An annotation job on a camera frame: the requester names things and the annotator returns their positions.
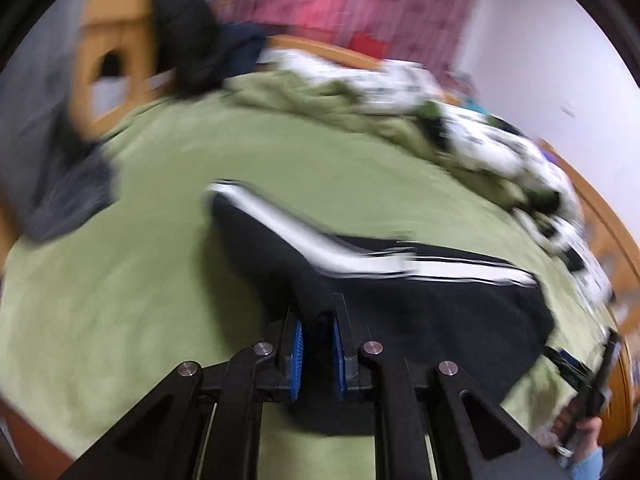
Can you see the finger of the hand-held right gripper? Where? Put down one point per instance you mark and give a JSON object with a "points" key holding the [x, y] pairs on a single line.
{"points": [[610, 355], [565, 357]]}

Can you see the white floral quilt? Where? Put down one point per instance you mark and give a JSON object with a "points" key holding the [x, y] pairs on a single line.
{"points": [[350, 105]]}

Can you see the navy blue garment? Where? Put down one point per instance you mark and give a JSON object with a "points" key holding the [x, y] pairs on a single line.
{"points": [[245, 50]]}

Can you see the wooden bed frame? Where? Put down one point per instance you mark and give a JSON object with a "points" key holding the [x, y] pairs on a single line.
{"points": [[115, 20]]}

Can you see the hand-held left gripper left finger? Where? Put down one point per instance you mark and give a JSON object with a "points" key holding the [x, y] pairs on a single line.
{"points": [[296, 360]]}

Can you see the white floral pillow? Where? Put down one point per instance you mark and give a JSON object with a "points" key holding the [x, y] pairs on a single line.
{"points": [[592, 275]]}

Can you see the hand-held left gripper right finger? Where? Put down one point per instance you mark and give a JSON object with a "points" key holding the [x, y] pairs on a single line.
{"points": [[339, 360]]}

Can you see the grey jeans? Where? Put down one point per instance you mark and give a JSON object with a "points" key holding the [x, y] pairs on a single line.
{"points": [[45, 160]]}

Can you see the green bed sheet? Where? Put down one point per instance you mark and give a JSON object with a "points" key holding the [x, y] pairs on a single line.
{"points": [[150, 260]]}

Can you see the black jacket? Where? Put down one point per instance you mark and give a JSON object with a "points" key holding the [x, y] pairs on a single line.
{"points": [[190, 40]]}

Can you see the teal item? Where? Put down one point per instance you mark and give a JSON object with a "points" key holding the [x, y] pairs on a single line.
{"points": [[475, 105]]}

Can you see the black pants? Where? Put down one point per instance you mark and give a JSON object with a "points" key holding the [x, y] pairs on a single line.
{"points": [[450, 320]]}

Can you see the person's right hand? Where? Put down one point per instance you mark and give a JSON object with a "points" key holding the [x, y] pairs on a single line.
{"points": [[590, 427]]}

